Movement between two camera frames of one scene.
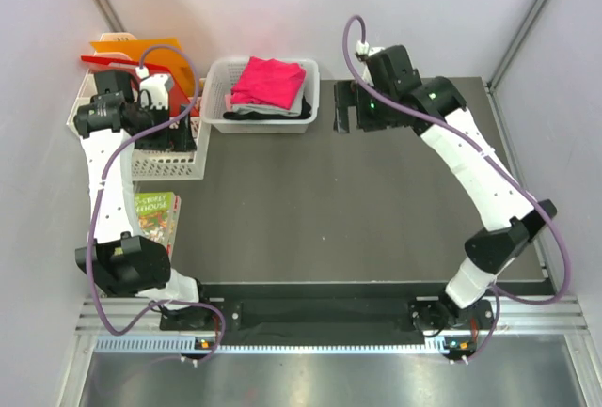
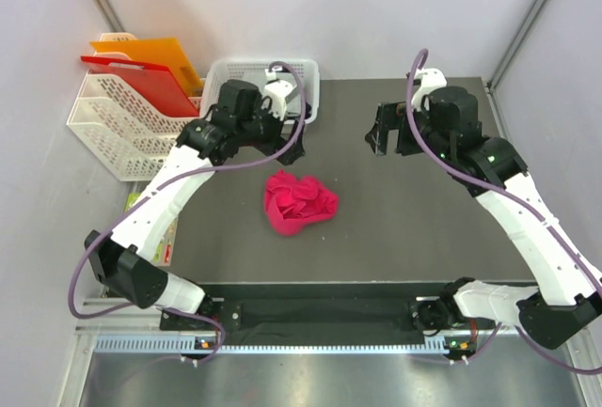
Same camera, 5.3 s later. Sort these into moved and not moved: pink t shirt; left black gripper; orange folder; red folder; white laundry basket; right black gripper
Moved: right black gripper; pink t shirt; left black gripper
Not moved: red folder; white laundry basket; orange folder
